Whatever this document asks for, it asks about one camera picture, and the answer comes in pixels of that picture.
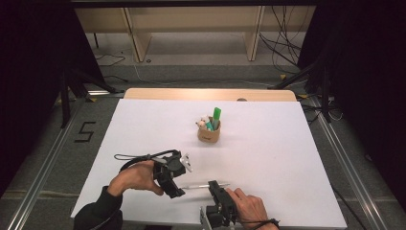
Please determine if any bundle of black cables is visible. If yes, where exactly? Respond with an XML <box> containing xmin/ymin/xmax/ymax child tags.
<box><xmin>259</xmin><ymin>5</ymin><xmax>312</xmax><ymax>76</ymax></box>

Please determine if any round wooden pen holder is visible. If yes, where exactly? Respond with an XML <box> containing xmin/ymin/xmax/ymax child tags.
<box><xmin>196</xmin><ymin>120</ymin><xmax>222</xmax><ymax>144</ymax></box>

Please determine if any light wooden table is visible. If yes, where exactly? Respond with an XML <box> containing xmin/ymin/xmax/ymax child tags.
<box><xmin>123</xmin><ymin>88</ymin><xmax>298</xmax><ymax>103</ymax></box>

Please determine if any black overhead bar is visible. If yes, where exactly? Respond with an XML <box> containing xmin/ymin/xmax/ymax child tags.
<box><xmin>69</xmin><ymin>0</ymin><xmax>320</xmax><ymax>9</ymax></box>

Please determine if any black tripod stand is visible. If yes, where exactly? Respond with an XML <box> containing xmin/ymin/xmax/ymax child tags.
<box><xmin>267</xmin><ymin>58</ymin><xmax>335</xmax><ymax>125</ymax></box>
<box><xmin>58</xmin><ymin>67</ymin><xmax>126</xmax><ymax>129</ymax></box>

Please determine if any light wooden shelf unit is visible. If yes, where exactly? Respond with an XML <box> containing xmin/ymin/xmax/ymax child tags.
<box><xmin>74</xmin><ymin>6</ymin><xmax>318</xmax><ymax>63</ymax></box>

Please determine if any person's right hand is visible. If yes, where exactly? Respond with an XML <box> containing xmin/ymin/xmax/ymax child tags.
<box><xmin>224</xmin><ymin>187</ymin><xmax>271</xmax><ymax>230</ymax></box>

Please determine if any thin black floor cable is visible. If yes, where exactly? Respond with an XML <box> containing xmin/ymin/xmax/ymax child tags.
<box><xmin>95</xmin><ymin>53</ymin><xmax>130</xmax><ymax>84</ymax></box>

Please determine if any silver metal floor rail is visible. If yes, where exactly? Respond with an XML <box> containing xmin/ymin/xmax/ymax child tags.
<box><xmin>5</xmin><ymin>95</ymin><xmax>94</xmax><ymax>230</ymax></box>
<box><xmin>306</xmin><ymin>95</ymin><xmax>390</xmax><ymax>230</ymax></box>

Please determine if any white board sheet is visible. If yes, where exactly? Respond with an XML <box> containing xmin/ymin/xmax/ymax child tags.
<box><xmin>70</xmin><ymin>98</ymin><xmax>349</xmax><ymax>230</ymax></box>

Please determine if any green highlighter marker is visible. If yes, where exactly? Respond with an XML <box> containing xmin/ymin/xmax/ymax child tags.
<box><xmin>211</xmin><ymin>106</ymin><xmax>223</xmax><ymax>130</ymax></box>

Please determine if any dark curtain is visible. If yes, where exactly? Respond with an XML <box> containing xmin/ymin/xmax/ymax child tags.
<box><xmin>297</xmin><ymin>0</ymin><xmax>406</xmax><ymax>203</ymax></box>
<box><xmin>0</xmin><ymin>0</ymin><xmax>105</xmax><ymax>196</ymax></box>

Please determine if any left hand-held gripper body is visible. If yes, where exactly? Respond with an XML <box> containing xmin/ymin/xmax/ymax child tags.
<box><xmin>152</xmin><ymin>149</ymin><xmax>193</xmax><ymax>189</ymax></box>

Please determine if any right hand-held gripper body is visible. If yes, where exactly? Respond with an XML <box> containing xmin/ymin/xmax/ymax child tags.
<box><xmin>198</xmin><ymin>189</ymin><xmax>239</xmax><ymax>230</ymax></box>

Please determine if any person's left hand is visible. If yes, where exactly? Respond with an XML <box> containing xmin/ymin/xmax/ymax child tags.
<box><xmin>107</xmin><ymin>160</ymin><xmax>165</xmax><ymax>196</ymax></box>

